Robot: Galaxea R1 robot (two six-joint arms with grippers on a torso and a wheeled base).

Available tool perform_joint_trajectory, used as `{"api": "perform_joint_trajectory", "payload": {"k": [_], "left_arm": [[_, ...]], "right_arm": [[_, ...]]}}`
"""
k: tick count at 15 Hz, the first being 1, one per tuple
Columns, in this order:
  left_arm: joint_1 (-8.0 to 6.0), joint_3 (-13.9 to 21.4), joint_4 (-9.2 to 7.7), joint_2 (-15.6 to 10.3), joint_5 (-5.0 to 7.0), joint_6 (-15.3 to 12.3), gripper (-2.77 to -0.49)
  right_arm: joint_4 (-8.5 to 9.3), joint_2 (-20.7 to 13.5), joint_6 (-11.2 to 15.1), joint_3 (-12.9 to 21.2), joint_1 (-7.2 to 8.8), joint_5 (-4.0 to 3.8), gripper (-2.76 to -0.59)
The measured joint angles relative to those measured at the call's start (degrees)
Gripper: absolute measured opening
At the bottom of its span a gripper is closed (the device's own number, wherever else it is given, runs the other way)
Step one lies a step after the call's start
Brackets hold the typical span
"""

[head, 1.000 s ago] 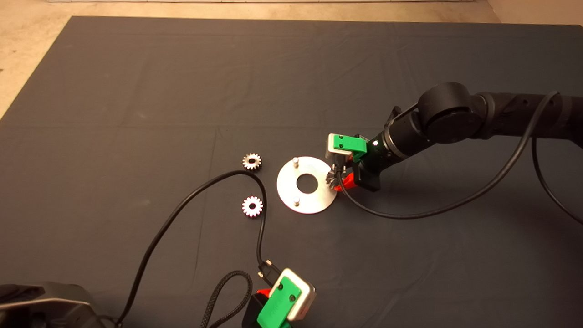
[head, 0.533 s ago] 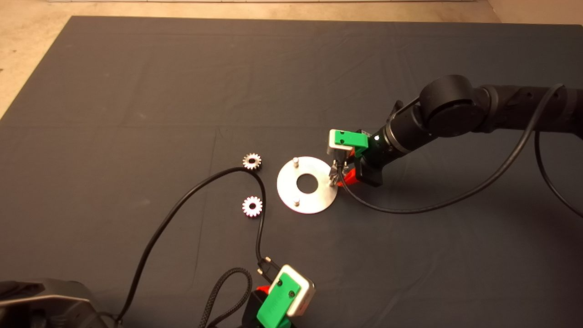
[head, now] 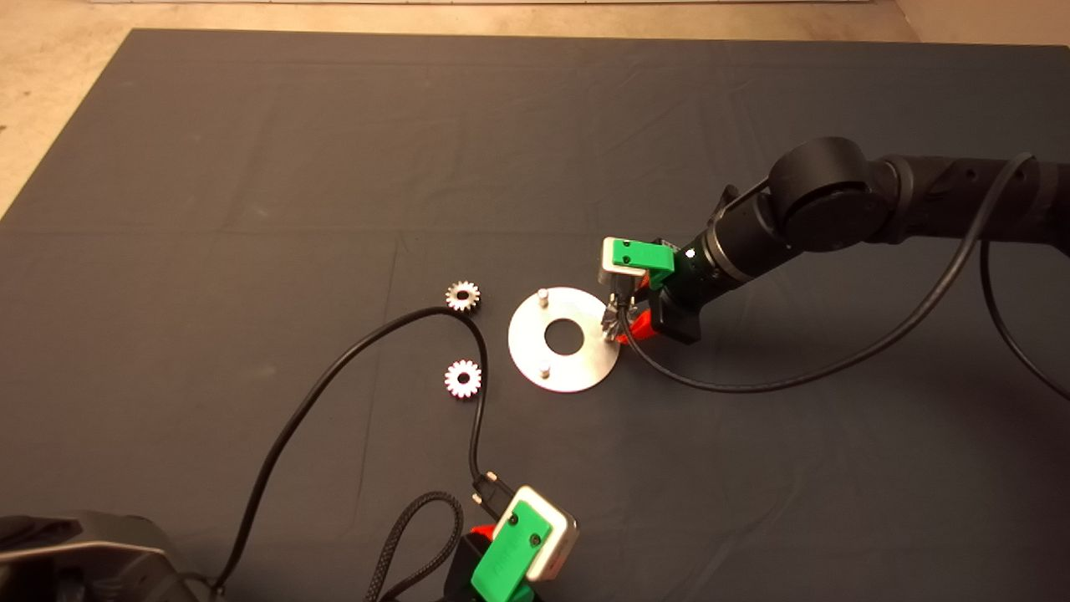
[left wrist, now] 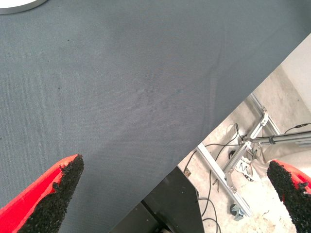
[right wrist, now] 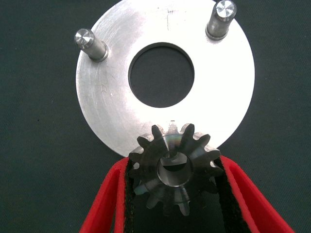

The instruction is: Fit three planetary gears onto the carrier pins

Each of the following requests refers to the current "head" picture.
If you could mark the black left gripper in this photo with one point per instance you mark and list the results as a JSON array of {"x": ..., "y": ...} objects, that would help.
[{"x": 466, "y": 573}]

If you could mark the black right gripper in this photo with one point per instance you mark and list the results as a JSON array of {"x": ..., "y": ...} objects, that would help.
[{"x": 677, "y": 318}]

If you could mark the small steel spur gear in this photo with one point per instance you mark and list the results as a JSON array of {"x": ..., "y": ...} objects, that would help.
[
  {"x": 453, "y": 293},
  {"x": 462, "y": 391},
  {"x": 612, "y": 324}
]

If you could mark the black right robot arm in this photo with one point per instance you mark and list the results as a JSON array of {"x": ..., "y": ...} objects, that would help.
[{"x": 827, "y": 196}]

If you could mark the round metal carrier plate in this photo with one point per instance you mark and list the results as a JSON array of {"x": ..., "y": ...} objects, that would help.
[{"x": 577, "y": 372}]

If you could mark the dark grey table cloth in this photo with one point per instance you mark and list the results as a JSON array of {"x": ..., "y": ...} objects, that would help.
[{"x": 251, "y": 167}]

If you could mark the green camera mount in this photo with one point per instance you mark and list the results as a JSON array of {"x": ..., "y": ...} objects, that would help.
[
  {"x": 639, "y": 253},
  {"x": 510, "y": 556}
]

